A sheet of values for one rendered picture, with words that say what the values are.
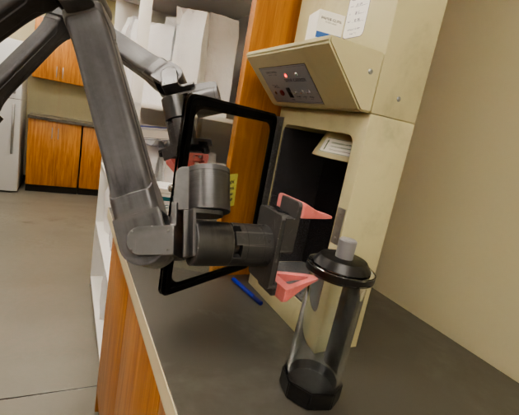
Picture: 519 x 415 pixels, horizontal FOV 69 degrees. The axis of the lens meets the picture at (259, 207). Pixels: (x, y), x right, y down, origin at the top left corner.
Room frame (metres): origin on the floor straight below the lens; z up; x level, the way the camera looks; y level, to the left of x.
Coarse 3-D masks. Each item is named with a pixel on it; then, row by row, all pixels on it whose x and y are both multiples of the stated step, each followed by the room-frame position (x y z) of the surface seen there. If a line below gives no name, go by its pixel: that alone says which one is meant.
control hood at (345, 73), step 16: (272, 48) 0.79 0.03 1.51; (288, 48) 0.74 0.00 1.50; (304, 48) 0.69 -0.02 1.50; (320, 48) 0.65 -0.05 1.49; (336, 48) 0.63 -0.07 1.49; (352, 48) 0.64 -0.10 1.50; (368, 48) 0.66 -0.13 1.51; (256, 64) 0.88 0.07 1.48; (272, 64) 0.82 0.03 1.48; (288, 64) 0.77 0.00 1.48; (320, 64) 0.68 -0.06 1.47; (336, 64) 0.64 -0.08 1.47; (352, 64) 0.65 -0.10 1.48; (368, 64) 0.66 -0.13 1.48; (320, 80) 0.71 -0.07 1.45; (336, 80) 0.67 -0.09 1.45; (352, 80) 0.65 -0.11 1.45; (368, 80) 0.67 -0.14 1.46; (272, 96) 0.92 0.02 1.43; (320, 96) 0.74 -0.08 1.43; (336, 96) 0.70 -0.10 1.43; (352, 96) 0.66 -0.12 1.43; (368, 96) 0.67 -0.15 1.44
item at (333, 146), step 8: (328, 136) 0.82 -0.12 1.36; (336, 136) 0.80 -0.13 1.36; (344, 136) 0.79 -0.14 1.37; (320, 144) 0.83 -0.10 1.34; (328, 144) 0.80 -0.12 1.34; (336, 144) 0.79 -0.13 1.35; (344, 144) 0.78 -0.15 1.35; (352, 144) 0.78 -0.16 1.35; (312, 152) 0.84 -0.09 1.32; (320, 152) 0.81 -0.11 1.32; (328, 152) 0.79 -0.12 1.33; (336, 152) 0.78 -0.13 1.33; (344, 152) 0.77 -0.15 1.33; (344, 160) 0.77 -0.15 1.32
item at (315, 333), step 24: (312, 264) 0.54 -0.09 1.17; (312, 288) 0.54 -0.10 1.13; (336, 288) 0.52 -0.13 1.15; (360, 288) 0.51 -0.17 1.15; (312, 312) 0.53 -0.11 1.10; (336, 312) 0.52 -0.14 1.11; (312, 336) 0.52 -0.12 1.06; (336, 336) 0.52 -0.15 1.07; (288, 360) 0.56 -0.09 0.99; (312, 360) 0.52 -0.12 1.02; (336, 360) 0.52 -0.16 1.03; (312, 384) 0.52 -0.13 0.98; (336, 384) 0.53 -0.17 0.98
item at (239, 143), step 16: (208, 112) 0.74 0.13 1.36; (208, 128) 0.74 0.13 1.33; (224, 128) 0.78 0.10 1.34; (240, 128) 0.82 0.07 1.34; (256, 128) 0.87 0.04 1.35; (192, 144) 0.71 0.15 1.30; (208, 144) 0.75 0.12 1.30; (224, 144) 0.79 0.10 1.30; (240, 144) 0.83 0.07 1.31; (256, 144) 0.88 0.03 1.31; (176, 160) 0.69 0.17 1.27; (192, 160) 0.72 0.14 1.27; (208, 160) 0.75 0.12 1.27; (224, 160) 0.79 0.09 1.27; (240, 160) 0.84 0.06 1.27; (256, 160) 0.89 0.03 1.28; (240, 176) 0.85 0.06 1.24; (256, 176) 0.90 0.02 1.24; (240, 192) 0.86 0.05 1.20; (256, 192) 0.91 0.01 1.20; (240, 208) 0.87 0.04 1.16; (176, 272) 0.72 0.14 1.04; (192, 272) 0.76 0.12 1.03; (160, 288) 0.69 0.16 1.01
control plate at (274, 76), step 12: (264, 72) 0.87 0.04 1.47; (276, 72) 0.83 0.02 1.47; (288, 72) 0.78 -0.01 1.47; (300, 72) 0.75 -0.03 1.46; (276, 84) 0.86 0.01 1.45; (288, 84) 0.81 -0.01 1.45; (300, 84) 0.78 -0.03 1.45; (312, 84) 0.74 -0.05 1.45; (276, 96) 0.90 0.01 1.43; (288, 96) 0.85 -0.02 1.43; (300, 96) 0.81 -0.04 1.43; (312, 96) 0.76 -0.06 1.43
